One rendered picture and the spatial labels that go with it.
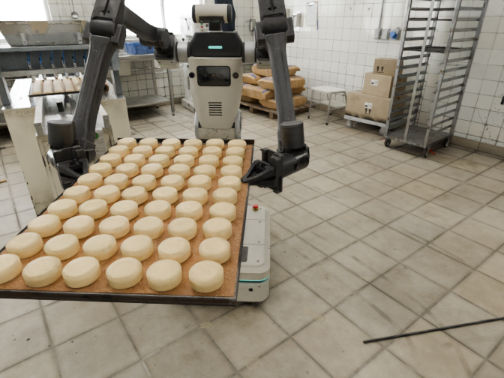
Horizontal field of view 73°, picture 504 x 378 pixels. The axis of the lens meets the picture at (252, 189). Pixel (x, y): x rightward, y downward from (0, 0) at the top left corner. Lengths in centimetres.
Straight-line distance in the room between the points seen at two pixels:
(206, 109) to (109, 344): 116
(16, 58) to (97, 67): 152
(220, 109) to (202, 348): 108
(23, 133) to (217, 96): 145
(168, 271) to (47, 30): 219
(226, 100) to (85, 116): 68
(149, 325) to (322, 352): 82
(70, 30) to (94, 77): 146
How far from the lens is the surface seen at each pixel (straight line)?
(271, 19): 109
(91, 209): 71
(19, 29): 258
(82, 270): 57
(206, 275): 51
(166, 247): 57
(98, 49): 116
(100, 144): 190
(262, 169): 81
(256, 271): 170
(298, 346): 172
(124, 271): 54
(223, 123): 160
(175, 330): 181
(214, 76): 156
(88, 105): 110
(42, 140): 192
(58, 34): 259
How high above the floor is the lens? 133
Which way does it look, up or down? 26 degrees down
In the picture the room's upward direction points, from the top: straight up
